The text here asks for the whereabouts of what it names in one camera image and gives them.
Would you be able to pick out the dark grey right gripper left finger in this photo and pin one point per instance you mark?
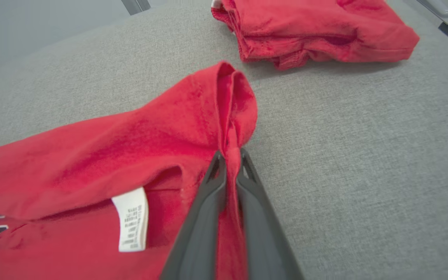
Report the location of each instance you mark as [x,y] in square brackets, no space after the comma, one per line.
[200,233]

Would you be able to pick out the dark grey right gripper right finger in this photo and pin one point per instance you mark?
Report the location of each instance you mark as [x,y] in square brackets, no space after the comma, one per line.
[263,233]

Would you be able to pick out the red Bulls jersey white sleeves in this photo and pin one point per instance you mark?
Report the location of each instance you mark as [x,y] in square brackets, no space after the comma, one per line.
[91,155]

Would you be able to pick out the plain red garment white trim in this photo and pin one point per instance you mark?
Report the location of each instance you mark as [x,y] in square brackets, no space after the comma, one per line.
[305,31]

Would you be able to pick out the grey fabric sofa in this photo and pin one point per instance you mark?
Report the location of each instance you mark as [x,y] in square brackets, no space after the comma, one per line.
[364,155]

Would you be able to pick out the grey metal post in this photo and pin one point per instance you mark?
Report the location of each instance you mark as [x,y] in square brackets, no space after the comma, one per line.
[134,4]

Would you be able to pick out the grey metal bracket with screw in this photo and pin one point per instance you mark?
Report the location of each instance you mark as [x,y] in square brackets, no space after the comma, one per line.
[440,9]

